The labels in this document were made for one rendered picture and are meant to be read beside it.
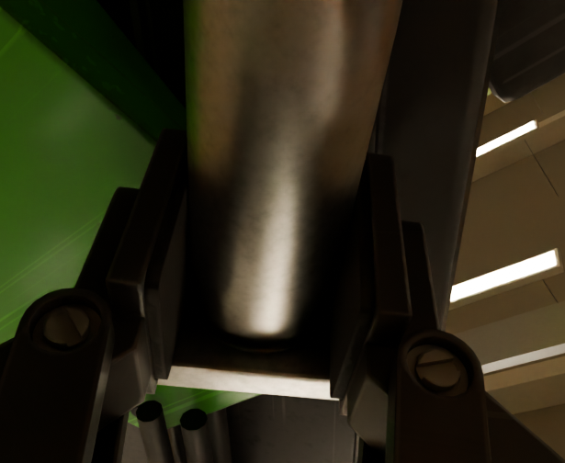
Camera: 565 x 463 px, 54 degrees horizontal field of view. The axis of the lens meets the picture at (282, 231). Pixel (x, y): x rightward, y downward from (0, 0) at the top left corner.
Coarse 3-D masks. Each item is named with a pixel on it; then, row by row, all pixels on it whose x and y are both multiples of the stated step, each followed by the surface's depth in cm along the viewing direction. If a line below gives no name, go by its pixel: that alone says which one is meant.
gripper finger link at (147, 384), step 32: (160, 160) 10; (128, 192) 10; (160, 192) 9; (128, 224) 9; (160, 224) 9; (96, 256) 9; (128, 256) 8; (160, 256) 8; (96, 288) 9; (128, 288) 8; (160, 288) 8; (128, 320) 8; (160, 320) 9; (0, 352) 8; (128, 352) 8; (160, 352) 9; (128, 384) 9
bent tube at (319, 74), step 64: (192, 0) 7; (256, 0) 6; (320, 0) 6; (384, 0) 7; (192, 64) 8; (256, 64) 7; (320, 64) 7; (384, 64) 8; (192, 128) 8; (256, 128) 8; (320, 128) 8; (192, 192) 9; (256, 192) 8; (320, 192) 8; (192, 256) 11; (256, 256) 9; (320, 256) 10; (192, 320) 11; (256, 320) 10; (320, 320) 11; (192, 384) 11; (256, 384) 11; (320, 384) 11
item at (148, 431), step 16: (144, 416) 20; (160, 416) 20; (192, 416) 20; (208, 416) 21; (224, 416) 22; (144, 432) 20; (160, 432) 20; (176, 432) 22; (192, 432) 19; (208, 432) 20; (224, 432) 22; (160, 448) 20; (176, 448) 23; (192, 448) 20; (208, 448) 20; (224, 448) 22
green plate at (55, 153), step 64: (0, 0) 10; (64, 0) 14; (0, 64) 11; (64, 64) 11; (128, 64) 15; (0, 128) 12; (64, 128) 12; (128, 128) 12; (0, 192) 14; (64, 192) 13; (0, 256) 15; (64, 256) 15; (0, 320) 17
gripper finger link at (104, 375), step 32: (64, 288) 8; (32, 320) 8; (64, 320) 8; (96, 320) 8; (32, 352) 7; (64, 352) 7; (96, 352) 7; (0, 384) 7; (32, 384) 7; (64, 384) 7; (96, 384) 7; (0, 416) 7; (32, 416) 7; (64, 416) 7; (96, 416) 7; (128, 416) 10; (0, 448) 6; (32, 448) 6; (64, 448) 6; (96, 448) 9
